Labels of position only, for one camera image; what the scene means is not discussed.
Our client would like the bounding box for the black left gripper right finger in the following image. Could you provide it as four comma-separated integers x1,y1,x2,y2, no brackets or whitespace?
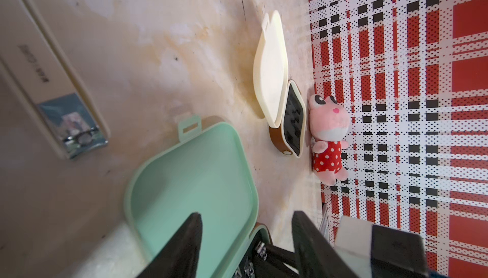
292,211,357,278

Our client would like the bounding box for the silver clipper pair left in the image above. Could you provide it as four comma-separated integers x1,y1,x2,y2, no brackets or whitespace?
243,259,255,278

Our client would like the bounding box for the silver clipper pair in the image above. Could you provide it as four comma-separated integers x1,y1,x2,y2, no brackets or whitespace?
255,241,268,261
243,259,255,278

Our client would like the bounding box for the mint green manicure case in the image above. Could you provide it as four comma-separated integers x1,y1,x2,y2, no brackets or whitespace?
124,116,270,277

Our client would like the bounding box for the cream nail clipper far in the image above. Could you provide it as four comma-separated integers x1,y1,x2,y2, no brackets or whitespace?
1,0,110,159

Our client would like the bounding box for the pink frog plush red dress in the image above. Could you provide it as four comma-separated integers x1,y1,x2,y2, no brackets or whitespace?
308,94,351,186

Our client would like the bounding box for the cream manicure case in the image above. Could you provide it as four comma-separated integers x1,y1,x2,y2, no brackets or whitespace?
253,10,307,158

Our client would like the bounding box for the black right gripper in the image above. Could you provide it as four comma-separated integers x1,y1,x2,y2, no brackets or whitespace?
253,216,429,278

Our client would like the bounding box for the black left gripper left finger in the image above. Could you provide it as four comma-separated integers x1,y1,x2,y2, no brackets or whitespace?
139,213,203,277

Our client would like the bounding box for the silver clipper pair right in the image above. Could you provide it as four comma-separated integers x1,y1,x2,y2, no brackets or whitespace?
255,241,268,261

